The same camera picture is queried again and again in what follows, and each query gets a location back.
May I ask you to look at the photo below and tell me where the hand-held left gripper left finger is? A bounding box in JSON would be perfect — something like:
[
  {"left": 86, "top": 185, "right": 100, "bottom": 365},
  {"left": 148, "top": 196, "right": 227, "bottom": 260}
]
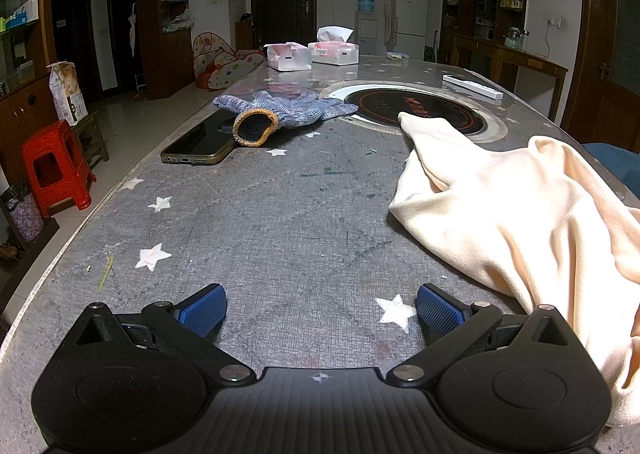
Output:
[{"left": 74, "top": 284, "right": 252, "bottom": 388}]

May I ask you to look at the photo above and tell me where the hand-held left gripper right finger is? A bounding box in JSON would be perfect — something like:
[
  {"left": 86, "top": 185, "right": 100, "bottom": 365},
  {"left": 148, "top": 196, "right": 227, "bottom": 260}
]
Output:
[{"left": 386, "top": 283, "right": 572, "bottom": 388}]

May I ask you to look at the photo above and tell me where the cream sweatshirt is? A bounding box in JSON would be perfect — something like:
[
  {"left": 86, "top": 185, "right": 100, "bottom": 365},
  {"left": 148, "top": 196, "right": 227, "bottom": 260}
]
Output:
[{"left": 388, "top": 111, "right": 640, "bottom": 427}]

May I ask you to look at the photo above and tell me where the grey star print tablecloth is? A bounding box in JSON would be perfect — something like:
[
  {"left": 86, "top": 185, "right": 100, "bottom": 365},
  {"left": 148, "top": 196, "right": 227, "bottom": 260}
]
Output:
[{"left": 0, "top": 54, "right": 640, "bottom": 454}]

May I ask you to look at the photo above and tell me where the dark smartphone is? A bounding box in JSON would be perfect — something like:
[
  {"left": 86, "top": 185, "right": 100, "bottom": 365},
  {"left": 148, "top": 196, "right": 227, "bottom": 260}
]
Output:
[{"left": 160, "top": 110, "right": 241, "bottom": 165}]

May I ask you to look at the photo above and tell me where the floral print bin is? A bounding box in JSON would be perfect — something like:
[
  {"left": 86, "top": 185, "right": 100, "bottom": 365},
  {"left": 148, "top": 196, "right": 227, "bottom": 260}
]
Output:
[{"left": 0, "top": 179, "right": 45, "bottom": 243}]

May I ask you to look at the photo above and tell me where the round built-in induction cooktop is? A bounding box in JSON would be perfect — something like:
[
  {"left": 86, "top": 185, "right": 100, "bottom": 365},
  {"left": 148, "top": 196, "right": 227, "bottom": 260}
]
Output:
[{"left": 318, "top": 80, "right": 507, "bottom": 142}]

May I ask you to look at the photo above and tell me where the red plastic stool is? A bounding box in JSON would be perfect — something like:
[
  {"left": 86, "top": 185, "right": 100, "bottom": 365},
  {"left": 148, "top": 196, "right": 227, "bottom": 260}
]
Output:
[{"left": 21, "top": 120, "right": 97, "bottom": 218}]

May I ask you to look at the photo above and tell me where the small wooden stool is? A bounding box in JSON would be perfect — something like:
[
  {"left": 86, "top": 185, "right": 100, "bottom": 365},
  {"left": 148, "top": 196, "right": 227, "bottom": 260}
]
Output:
[{"left": 72, "top": 111, "right": 110, "bottom": 169}]

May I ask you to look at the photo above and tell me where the blue knit work glove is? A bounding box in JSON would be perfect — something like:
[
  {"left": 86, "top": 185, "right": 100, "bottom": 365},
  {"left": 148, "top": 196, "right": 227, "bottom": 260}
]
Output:
[{"left": 213, "top": 90, "right": 359, "bottom": 149}]

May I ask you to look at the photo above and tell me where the white remote control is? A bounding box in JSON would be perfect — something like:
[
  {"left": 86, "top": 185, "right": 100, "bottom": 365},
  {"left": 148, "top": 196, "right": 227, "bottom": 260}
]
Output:
[{"left": 442, "top": 74, "right": 503, "bottom": 102}]

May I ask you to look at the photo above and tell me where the blue sofa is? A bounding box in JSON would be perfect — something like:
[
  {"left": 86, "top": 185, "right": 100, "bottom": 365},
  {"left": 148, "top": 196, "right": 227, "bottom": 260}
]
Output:
[{"left": 582, "top": 143, "right": 640, "bottom": 187}]

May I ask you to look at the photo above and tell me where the polka dot play tent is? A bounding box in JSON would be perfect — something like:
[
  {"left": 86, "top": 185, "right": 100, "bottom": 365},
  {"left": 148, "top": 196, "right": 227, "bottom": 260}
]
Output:
[{"left": 192, "top": 32, "right": 266, "bottom": 91}]

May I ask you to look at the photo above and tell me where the printed paper sack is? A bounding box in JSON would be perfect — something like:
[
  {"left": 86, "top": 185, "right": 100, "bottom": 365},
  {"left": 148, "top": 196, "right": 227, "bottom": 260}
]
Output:
[{"left": 46, "top": 61, "right": 90, "bottom": 127}]

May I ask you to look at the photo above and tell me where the tall wooden shelf unit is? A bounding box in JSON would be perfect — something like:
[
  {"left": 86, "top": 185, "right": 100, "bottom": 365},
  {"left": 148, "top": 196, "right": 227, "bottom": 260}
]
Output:
[{"left": 136, "top": 0, "right": 195, "bottom": 101}]

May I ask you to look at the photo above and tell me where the white tissue box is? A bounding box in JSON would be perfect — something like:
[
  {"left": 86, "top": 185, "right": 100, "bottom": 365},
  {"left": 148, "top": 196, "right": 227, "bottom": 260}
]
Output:
[{"left": 263, "top": 42, "right": 313, "bottom": 72}]

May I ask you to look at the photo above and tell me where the wooden side table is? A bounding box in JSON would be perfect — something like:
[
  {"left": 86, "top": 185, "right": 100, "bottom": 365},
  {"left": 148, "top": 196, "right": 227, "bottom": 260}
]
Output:
[{"left": 451, "top": 34, "right": 569, "bottom": 121}]

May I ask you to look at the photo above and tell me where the wooden shelf cabinet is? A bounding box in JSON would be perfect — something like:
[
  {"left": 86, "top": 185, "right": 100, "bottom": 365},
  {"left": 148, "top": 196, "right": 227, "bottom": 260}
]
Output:
[{"left": 0, "top": 0, "right": 66, "bottom": 195}]

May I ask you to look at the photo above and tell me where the pink tissue box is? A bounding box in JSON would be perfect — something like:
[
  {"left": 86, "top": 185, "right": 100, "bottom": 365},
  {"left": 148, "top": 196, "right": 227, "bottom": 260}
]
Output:
[{"left": 308, "top": 26, "right": 360, "bottom": 65}]

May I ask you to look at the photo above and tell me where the white folded umbrella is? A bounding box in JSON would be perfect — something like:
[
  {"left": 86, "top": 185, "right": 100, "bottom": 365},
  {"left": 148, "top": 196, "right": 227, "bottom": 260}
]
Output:
[{"left": 127, "top": 4, "right": 138, "bottom": 57}]

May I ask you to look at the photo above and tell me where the white plastic bag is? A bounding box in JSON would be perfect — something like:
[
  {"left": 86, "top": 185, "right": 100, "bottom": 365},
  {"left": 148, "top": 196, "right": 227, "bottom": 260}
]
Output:
[{"left": 167, "top": 8, "right": 195, "bottom": 32}]

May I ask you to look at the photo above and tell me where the white water dispenser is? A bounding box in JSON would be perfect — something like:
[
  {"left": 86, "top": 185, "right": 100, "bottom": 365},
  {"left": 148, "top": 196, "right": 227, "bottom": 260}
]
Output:
[{"left": 354, "top": 10, "right": 381, "bottom": 56}]

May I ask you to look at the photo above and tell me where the white refrigerator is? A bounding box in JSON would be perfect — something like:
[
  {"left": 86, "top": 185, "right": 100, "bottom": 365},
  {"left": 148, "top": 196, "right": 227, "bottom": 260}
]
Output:
[{"left": 395, "top": 0, "right": 429, "bottom": 53}]

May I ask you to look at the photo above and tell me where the wooden door with glass pane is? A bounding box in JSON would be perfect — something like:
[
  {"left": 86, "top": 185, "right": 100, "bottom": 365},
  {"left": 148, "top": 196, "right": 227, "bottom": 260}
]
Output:
[{"left": 560, "top": 0, "right": 640, "bottom": 155}]

